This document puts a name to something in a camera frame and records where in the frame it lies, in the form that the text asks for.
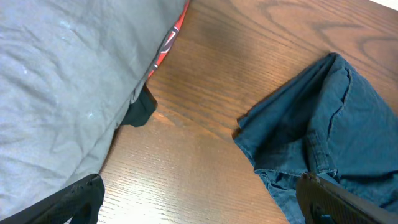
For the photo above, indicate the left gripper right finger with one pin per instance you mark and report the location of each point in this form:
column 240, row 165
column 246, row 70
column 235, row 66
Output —
column 323, row 202

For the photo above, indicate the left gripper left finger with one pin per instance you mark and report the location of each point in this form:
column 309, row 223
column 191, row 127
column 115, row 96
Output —
column 79, row 203

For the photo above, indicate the blue shorts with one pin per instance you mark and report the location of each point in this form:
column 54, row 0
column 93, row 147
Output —
column 328, row 120

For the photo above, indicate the black garment under grey shorts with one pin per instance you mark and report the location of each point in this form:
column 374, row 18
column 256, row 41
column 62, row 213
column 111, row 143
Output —
column 141, row 110

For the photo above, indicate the grey folded shorts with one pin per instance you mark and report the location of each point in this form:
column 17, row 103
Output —
column 69, row 71

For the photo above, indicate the red garment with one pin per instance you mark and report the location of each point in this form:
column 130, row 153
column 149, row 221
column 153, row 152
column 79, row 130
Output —
column 168, row 41

